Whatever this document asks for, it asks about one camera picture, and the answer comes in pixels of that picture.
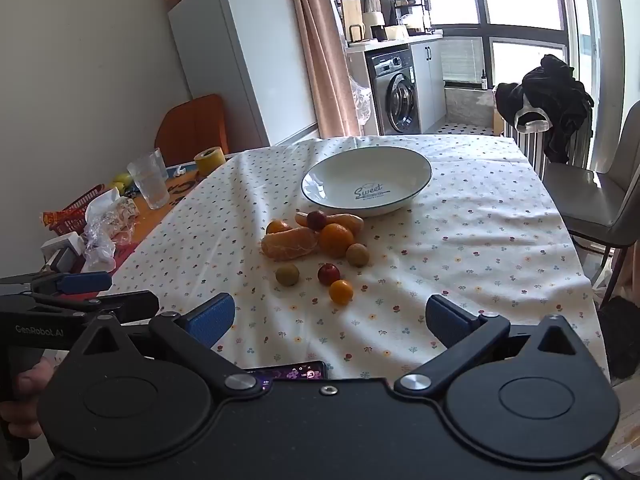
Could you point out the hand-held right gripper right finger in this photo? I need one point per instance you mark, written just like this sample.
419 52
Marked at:
445 320

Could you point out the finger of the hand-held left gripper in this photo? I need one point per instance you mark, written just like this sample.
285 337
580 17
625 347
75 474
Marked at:
82 282
125 305

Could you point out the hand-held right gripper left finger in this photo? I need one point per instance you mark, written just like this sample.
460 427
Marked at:
210 317

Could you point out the brown longan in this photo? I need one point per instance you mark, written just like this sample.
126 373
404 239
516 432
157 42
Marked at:
287 275
357 255

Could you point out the large peeled tangerine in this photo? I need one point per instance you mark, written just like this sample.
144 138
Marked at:
289 245

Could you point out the small orange kumquat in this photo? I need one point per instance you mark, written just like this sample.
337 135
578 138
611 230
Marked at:
340 292

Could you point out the orange tangerine with stem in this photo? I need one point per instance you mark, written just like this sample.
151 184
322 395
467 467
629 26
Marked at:
277 226

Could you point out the dark red plum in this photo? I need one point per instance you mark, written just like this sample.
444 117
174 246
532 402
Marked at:
316 220
328 274

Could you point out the round orange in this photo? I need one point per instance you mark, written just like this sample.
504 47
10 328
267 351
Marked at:
336 240

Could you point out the peeled tangerine piece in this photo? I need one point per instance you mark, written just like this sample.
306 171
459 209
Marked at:
350 221

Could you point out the white plate with green rim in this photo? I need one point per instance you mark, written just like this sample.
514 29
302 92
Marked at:
350 175

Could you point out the person's left hand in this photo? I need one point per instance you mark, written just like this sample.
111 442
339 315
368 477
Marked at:
32 382

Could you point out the small white box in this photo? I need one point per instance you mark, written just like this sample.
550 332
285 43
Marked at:
60 250

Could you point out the floral white tablecloth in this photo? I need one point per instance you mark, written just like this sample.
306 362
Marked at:
450 260

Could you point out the crumpled clear plastic wrap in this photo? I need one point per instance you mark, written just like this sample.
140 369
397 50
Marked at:
107 225

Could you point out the red plastic basket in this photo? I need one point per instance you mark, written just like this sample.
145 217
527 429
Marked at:
70 210

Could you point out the orange table mat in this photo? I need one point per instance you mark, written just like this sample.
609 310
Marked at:
150 220

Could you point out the smartphone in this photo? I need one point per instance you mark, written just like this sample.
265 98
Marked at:
290 372

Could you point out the green apple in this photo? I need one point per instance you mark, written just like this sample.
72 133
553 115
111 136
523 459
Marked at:
121 180

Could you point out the clear drinking glass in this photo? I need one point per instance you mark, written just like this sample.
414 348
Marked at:
149 180

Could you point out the yellow tape roll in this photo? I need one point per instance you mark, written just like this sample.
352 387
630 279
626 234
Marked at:
209 162

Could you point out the orange wooden chair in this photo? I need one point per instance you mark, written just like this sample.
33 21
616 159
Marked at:
192 127

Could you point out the grey padded chair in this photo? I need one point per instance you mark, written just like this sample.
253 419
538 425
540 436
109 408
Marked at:
590 195

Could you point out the brown cardboard box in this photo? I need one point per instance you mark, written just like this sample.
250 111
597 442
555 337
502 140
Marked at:
497 115

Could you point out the grey washing machine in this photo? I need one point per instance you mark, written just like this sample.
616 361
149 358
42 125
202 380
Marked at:
395 95

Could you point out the clear plastic bag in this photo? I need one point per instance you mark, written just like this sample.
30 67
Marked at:
362 102

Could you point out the white kitchen cabinet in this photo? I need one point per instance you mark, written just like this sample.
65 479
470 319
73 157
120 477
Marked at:
427 85

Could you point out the black clothes pile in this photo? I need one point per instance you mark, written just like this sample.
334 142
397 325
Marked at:
555 95

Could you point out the white refrigerator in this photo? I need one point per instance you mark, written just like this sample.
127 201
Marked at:
240 60

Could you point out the pink curtain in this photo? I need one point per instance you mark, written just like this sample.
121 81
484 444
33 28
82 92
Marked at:
325 60

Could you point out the black dish rack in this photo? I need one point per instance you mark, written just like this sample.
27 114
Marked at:
412 7

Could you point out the wooden cutting board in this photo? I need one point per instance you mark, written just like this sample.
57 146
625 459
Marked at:
351 17

